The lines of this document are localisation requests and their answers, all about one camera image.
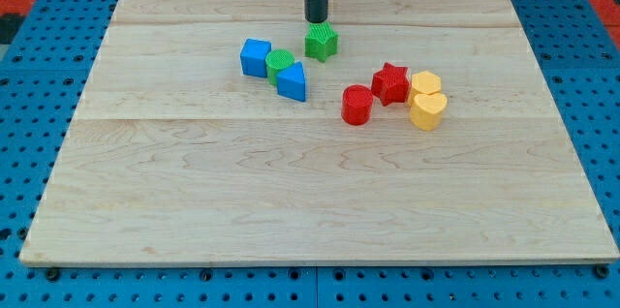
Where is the red cylinder block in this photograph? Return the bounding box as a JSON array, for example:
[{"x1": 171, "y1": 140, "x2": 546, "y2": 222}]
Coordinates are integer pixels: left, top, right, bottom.
[{"x1": 341, "y1": 84, "x2": 373, "y2": 126}]

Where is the blue triangle block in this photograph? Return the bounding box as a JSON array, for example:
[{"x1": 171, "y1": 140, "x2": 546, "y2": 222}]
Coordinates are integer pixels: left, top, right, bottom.
[{"x1": 276, "y1": 62, "x2": 306, "y2": 102}]

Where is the green cylinder block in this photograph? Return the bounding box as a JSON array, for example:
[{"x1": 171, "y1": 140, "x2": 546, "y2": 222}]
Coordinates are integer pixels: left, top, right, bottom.
[{"x1": 265, "y1": 48, "x2": 295, "y2": 86}]

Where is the red star block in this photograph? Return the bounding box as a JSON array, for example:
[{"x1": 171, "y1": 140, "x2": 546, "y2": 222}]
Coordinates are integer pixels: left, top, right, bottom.
[{"x1": 371, "y1": 62, "x2": 410, "y2": 107}]

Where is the blue cube block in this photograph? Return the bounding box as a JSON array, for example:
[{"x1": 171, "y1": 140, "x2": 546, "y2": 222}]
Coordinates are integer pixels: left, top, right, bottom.
[{"x1": 240, "y1": 39, "x2": 272, "y2": 77}]

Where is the light wooden board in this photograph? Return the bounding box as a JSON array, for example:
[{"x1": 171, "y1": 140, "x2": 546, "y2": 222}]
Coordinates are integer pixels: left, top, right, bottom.
[{"x1": 19, "y1": 0, "x2": 619, "y2": 267}]

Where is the yellow heart block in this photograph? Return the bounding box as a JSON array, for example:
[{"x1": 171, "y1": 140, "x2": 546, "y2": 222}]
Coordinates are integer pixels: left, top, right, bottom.
[{"x1": 410, "y1": 93, "x2": 448, "y2": 131}]

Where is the yellow hexagon block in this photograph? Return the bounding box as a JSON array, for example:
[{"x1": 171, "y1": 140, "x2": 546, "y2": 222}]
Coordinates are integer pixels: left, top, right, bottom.
[{"x1": 407, "y1": 71, "x2": 442, "y2": 107}]

